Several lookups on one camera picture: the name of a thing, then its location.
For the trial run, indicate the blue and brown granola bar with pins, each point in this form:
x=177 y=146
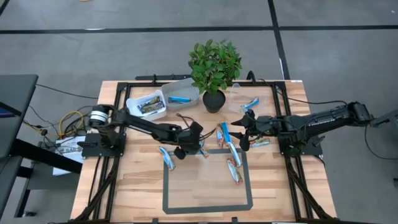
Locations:
x=155 y=109

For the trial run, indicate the blue and orange granola bar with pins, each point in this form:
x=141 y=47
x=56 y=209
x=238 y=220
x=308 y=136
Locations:
x=204 y=152

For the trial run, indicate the black mounting bar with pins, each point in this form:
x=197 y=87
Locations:
x=168 y=77

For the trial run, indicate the green white red granola bar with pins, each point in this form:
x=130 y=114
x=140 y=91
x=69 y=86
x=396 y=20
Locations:
x=234 y=171

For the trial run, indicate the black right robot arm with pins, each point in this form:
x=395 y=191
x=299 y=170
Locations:
x=323 y=121

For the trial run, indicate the grey metal stand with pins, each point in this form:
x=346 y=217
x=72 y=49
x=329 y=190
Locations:
x=387 y=119

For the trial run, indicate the black desk beam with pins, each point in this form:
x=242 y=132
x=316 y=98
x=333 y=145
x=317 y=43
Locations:
x=46 y=155

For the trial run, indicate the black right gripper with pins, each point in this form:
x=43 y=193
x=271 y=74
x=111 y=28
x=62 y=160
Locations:
x=267 y=126

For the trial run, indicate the solid blue granola bar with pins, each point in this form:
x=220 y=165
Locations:
x=250 y=104
x=179 y=99
x=226 y=132

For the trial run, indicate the grey desk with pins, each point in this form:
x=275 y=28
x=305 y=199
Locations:
x=15 y=102

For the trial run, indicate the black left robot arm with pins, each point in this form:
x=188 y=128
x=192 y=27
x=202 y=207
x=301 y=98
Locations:
x=146 y=126

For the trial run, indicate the green and red granola bar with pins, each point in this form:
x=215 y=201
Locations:
x=260 y=142

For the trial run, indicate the light blue Chewy granola bar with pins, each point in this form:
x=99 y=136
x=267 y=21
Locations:
x=167 y=158

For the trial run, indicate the green plant in black pot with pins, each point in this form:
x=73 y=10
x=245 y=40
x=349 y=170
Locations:
x=214 y=67

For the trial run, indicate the black tape rectangle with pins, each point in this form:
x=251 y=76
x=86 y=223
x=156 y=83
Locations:
x=205 y=209

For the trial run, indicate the clear plastic bin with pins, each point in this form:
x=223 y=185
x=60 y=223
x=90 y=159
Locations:
x=239 y=93

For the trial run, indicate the green and brown granola bar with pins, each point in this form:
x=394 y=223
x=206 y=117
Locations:
x=150 y=102

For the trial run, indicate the white plastic bin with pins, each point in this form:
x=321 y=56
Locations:
x=133 y=109

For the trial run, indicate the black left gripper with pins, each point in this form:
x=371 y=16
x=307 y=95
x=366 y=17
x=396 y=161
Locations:
x=194 y=138

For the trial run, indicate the brown and white granola bar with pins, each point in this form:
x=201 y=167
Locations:
x=219 y=137

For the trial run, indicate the small colourful snack packets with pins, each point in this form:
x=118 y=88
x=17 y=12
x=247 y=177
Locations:
x=235 y=154

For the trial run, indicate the white printed paper bag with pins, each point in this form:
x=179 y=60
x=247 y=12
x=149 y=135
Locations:
x=62 y=165

